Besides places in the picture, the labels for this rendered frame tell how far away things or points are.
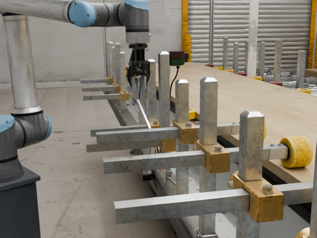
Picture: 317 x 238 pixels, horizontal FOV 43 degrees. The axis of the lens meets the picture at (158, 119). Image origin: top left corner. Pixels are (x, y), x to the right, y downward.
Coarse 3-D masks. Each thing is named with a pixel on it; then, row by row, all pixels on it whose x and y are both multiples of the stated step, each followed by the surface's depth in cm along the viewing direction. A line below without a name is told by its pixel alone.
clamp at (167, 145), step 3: (162, 141) 145; (165, 141) 144; (168, 141) 144; (171, 141) 144; (174, 141) 144; (162, 144) 146; (165, 144) 144; (168, 144) 144; (171, 144) 144; (174, 144) 145; (162, 147) 146; (165, 147) 144; (168, 147) 144; (171, 147) 145; (174, 147) 145; (162, 150) 146; (165, 150) 144; (168, 150) 145; (171, 150) 145; (174, 150) 145
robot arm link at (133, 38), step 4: (132, 32) 148; (136, 32) 148; (140, 32) 148; (144, 32) 149; (148, 32) 151; (128, 36) 150; (132, 36) 149; (136, 36) 148; (140, 36) 148; (144, 36) 149; (148, 36) 151; (128, 40) 150; (132, 40) 149; (136, 40) 149; (140, 40) 149; (144, 40) 149; (148, 40) 151; (132, 44) 151; (136, 44) 150; (140, 44) 150
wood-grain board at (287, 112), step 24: (192, 72) 324; (216, 72) 321; (192, 96) 212; (240, 96) 210; (264, 96) 209; (288, 96) 208; (312, 96) 207; (288, 120) 155; (312, 120) 155; (264, 144) 124; (312, 144) 124; (288, 168) 103; (312, 168) 103
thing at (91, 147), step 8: (88, 144) 142; (96, 144) 142; (104, 144) 143; (112, 144) 144; (120, 144) 144; (128, 144) 145; (136, 144) 145; (144, 144) 146; (152, 144) 147; (160, 144) 147; (88, 152) 142
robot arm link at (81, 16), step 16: (0, 0) 162; (16, 0) 158; (32, 0) 154; (48, 0) 150; (64, 0) 148; (80, 0) 142; (32, 16) 159; (48, 16) 152; (64, 16) 147; (80, 16) 141; (96, 16) 143
